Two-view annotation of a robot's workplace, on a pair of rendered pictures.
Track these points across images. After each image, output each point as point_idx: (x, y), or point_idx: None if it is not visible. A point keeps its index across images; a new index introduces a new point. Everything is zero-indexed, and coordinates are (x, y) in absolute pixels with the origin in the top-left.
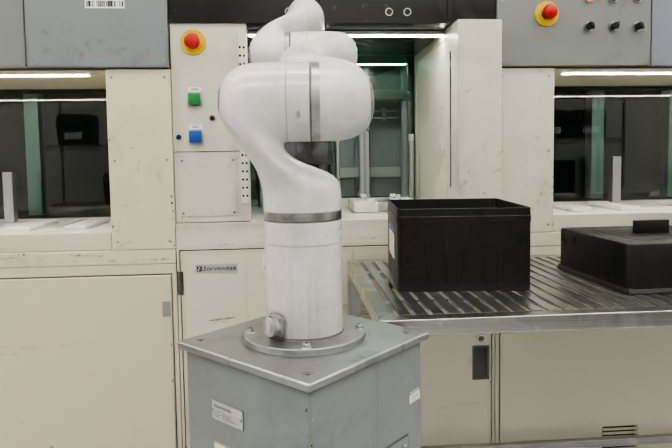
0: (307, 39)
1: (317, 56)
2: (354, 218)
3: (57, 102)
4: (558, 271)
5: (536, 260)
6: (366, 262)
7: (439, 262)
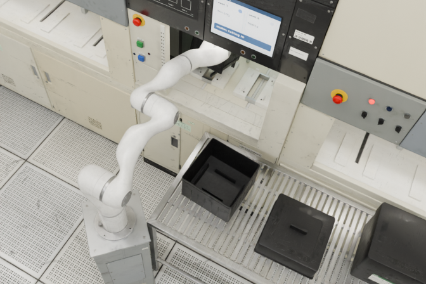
0: (150, 110)
1: (121, 164)
2: (215, 114)
3: None
4: (271, 205)
5: (283, 183)
6: (209, 140)
7: (195, 197)
